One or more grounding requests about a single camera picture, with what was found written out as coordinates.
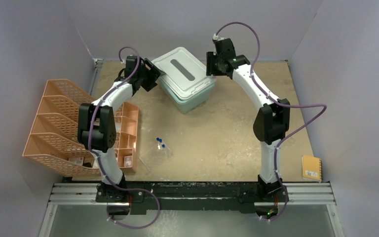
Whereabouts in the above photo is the orange file organizer rack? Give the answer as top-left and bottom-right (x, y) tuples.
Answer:
(23, 79), (100, 177)

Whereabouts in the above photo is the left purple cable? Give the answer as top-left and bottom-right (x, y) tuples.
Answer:
(87, 46), (161, 230)

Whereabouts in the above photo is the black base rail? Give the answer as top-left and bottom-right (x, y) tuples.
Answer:
(48, 181), (336, 218)

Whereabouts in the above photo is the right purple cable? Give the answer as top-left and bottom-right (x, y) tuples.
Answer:
(214, 21), (328, 223)

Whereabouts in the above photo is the clear plastic box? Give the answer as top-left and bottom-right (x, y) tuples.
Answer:
(139, 141), (173, 173)

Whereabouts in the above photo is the yellow spiral notebook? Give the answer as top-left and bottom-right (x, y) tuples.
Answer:
(302, 155), (322, 182)

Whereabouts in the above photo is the white plastic bin lid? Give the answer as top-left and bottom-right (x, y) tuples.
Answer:
(152, 47), (216, 100)

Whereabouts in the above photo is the purple cable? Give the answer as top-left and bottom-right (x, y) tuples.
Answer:
(214, 21), (328, 223)
(87, 46), (161, 230)

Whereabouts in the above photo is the teal plastic bin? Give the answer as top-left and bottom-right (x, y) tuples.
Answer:
(160, 78), (216, 114)

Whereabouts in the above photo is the orange compartment tray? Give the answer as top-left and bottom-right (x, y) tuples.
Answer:
(113, 102), (139, 174)

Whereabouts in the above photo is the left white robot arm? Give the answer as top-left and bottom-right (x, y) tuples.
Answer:
(77, 55), (165, 202)

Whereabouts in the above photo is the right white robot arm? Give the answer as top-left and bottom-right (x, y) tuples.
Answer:
(206, 37), (290, 201)

